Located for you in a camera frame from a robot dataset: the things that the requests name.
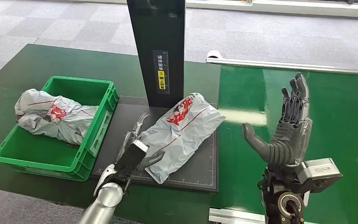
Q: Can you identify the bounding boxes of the green plastic crate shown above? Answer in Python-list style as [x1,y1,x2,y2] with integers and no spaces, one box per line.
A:
[0,76,120,182]

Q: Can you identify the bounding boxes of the white wall ledge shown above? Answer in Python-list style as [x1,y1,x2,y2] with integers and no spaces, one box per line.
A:
[64,0,358,19]

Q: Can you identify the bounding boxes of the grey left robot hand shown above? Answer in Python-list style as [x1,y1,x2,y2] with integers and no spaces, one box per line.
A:
[117,112,166,172]

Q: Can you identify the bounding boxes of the white conveyor roller end cap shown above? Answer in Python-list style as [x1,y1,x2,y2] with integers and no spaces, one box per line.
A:
[206,50,223,60]

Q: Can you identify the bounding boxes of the grey crumpled poly mailer package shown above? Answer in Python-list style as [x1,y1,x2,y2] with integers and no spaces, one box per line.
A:
[14,89,100,146]

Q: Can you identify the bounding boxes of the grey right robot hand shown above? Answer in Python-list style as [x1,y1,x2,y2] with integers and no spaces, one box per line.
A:
[242,72,313,169]

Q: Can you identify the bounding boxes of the grey poly mailer red print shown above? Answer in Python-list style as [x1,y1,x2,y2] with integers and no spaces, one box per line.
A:
[137,92,226,185]

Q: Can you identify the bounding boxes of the green conveyor belt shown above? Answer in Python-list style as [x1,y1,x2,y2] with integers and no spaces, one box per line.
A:
[210,64,358,224]

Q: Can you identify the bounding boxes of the black inbound scanner machine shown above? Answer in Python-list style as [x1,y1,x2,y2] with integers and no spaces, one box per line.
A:
[91,0,219,193]

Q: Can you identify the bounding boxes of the black yellow label sticker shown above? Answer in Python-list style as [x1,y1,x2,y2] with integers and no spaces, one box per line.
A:
[152,49,170,95]

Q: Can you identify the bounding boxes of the long aluminium conveyor side rail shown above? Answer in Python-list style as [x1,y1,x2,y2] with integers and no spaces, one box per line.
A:
[205,57,358,76]

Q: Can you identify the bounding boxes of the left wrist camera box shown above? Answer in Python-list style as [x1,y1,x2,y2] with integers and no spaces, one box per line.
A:
[115,140,150,185]

